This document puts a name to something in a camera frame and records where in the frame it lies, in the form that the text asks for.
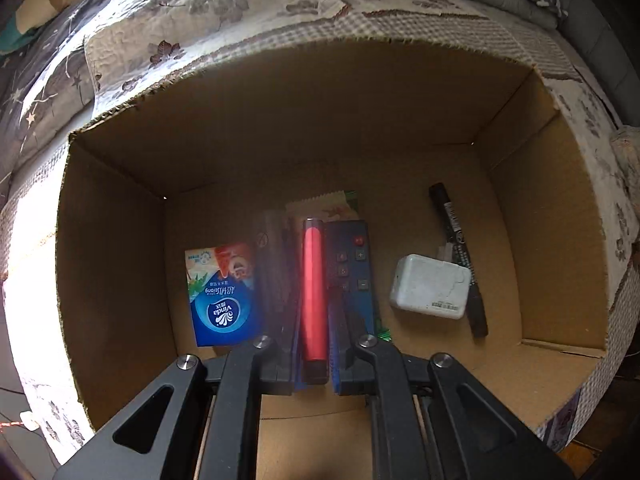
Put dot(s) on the white charger plug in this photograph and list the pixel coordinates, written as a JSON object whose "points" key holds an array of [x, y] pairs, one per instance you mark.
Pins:
{"points": [[430, 285]]}

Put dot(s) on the black remote control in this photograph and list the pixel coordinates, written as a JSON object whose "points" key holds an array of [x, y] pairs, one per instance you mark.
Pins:
{"points": [[357, 270]]}

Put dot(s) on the black marker pen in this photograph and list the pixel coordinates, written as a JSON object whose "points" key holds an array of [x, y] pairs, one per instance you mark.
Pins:
{"points": [[450, 215]]}

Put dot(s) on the brown cardboard box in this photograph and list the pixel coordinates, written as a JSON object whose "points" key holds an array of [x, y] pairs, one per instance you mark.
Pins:
{"points": [[350, 125]]}

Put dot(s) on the floral and checked quilt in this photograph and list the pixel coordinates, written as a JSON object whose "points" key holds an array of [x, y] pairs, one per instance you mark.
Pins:
{"points": [[200, 25]]}

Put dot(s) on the red and black cylinder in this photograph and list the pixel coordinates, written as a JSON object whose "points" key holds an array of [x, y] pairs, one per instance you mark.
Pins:
{"points": [[315, 285]]}

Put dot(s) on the dark star-print bedsheet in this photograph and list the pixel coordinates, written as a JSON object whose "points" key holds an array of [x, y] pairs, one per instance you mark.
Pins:
{"points": [[45, 85]]}

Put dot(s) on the small white plug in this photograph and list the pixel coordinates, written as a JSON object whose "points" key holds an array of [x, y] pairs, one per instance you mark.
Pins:
{"points": [[29, 420]]}

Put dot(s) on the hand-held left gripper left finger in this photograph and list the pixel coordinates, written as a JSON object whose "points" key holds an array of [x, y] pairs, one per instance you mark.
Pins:
{"points": [[277, 360]]}

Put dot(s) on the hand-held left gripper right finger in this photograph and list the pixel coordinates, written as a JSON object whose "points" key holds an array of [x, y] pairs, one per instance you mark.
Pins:
{"points": [[336, 355]]}

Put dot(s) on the grey padded headboard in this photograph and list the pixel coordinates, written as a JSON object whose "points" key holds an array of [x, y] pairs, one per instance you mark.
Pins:
{"points": [[595, 50]]}

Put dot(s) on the blue tissue pack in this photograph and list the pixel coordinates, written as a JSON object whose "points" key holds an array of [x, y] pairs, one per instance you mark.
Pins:
{"points": [[225, 310]]}

